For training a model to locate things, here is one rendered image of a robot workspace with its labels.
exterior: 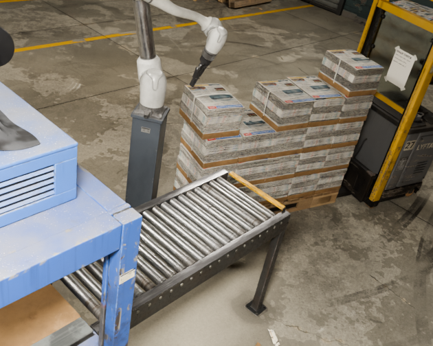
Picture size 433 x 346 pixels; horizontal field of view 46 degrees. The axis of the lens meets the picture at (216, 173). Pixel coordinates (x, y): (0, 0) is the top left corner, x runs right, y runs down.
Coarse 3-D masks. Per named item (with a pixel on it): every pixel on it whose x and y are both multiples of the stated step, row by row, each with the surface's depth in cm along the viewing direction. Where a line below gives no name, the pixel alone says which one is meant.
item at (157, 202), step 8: (208, 176) 312; (216, 176) 313; (224, 176) 319; (192, 184) 302; (200, 184) 304; (208, 184) 309; (168, 192) 291; (176, 192) 293; (184, 192) 294; (152, 200) 282; (160, 200) 284; (168, 200) 287; (136, 208) 275; (144, 208) 276; (152, 208) 279
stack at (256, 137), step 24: (192, 144) 362; (216, 144) 348; (240, 144) 358; (264, 144) 371; (288, 144) 383; (312, 144) 396; (192, 168) 368; (216, 168) 360; (240, 168) 371; (264, 168) 384; (288, 168) 398; (312, 168) 412; (288, 192) 418
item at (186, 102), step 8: (184, 88) 354; (192, 88) 351; (200, 88) 354; (208, 88) 356; (216, 88) 359; (224, 88) 361; (184, 96) 356; (192, 96) 345; (184, 104) 356; (184, 112) 359
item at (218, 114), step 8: (232, 96) 352; (200, 104) 337; (208, 104) 334; (216, 104) 336; (224, 104) 339; (232, 104) 341; (240, 104) 344; (200, 112) 338; (208, 112) 330; (216, 112) 333; (224, 112) 336; (232, 112) 340; (240, 112) 343; (200, 120) 339; (208, 120) 335; (216, 120) 338; (224, 120) 341; (232, 120) 344; (240, 120) 348; (200, 128) 341; (208, 128) 338; (216, 128) 342; (224, 128) 345; (232, 128) 349
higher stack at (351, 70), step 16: (336, 64) 390; (352, 64) 380; (368, 64) 386; (336, 80) 394; (352, 80) 378; (368, 80) 386; (368, 96) 396; (352, 112) 397; (336, 128) 400; (352, 128) 409; (336, 160) 423; (320, 176) 425; (336, 176) 436; (336, 192) 448
